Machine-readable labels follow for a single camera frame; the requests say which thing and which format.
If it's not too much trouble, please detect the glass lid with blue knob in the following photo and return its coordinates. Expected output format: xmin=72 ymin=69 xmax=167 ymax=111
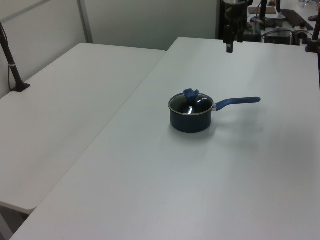
xmin=168 ymin=88 xmax=215 ymax=117

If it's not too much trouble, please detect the black keyboard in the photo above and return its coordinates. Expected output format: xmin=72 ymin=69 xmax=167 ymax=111
xmin=280 ymin=8 xmax=314 ymax=30

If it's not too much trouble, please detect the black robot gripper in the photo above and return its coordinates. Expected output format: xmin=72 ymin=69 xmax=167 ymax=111
xmin=223 ymin=0 xmax=248 ymax=54

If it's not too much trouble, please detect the black camera stand with clamp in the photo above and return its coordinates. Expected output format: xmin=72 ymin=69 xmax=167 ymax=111
xmin=305 ymin=19 xmax=320 ymax=54

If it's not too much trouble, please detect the black electronics box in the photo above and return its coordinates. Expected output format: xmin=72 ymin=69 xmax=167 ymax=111
xmin=264 ymin=29 xmax=294 ymax=45

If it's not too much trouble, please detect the black camera stand with flat base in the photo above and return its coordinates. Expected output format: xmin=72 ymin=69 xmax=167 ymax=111
xmin=0 ymin=21 xmax=32 ymax=93

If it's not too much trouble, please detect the black monitor stand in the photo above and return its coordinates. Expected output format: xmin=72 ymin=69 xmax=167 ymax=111
xmin=250 ymin=0 xmax=268 ymax=29

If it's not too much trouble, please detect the white folding side table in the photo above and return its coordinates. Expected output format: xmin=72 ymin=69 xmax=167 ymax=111
xmin=0 ymin=42 xmax=167 ymax=215

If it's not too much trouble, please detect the dark blue saucepan with handle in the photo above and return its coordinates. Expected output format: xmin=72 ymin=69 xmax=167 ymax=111
xmin=168 ymin=96 xmax=262 ymax=134

